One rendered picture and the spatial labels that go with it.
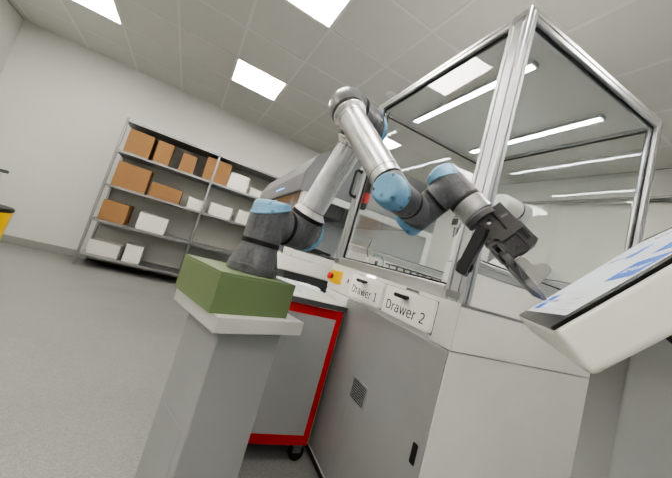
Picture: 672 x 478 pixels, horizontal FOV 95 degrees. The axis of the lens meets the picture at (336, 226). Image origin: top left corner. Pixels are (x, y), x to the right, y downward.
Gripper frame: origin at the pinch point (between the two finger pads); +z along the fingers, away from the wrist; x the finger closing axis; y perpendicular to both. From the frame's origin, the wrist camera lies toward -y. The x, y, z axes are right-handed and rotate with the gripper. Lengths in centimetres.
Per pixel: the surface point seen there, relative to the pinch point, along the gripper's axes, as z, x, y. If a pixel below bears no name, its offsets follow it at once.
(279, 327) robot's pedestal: -27, -2, -57
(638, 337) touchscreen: 5.6, -38.4, 0.3
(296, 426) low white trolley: -4, 61, -112
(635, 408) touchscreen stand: 15.6, -20.4, -2.0
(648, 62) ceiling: -79, 171, 168
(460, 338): -0.2, 31.2, -21.9
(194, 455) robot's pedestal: -10, -12, -88
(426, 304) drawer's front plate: -14.3, 34.9, -25.3
